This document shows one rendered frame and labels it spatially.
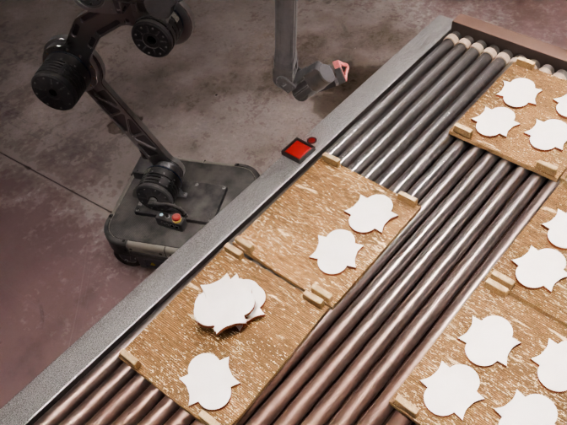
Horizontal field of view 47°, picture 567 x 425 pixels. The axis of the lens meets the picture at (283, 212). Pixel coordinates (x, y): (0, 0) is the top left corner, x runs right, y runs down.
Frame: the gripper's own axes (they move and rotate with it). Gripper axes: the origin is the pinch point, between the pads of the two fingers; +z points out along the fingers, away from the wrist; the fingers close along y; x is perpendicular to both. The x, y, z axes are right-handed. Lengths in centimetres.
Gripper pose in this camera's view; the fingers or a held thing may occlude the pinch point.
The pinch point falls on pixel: (334, 71)
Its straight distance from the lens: 203.6
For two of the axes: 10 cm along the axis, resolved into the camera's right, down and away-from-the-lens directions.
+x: -4.1, -8.8, -2.5
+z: 5.6, -4.5, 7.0
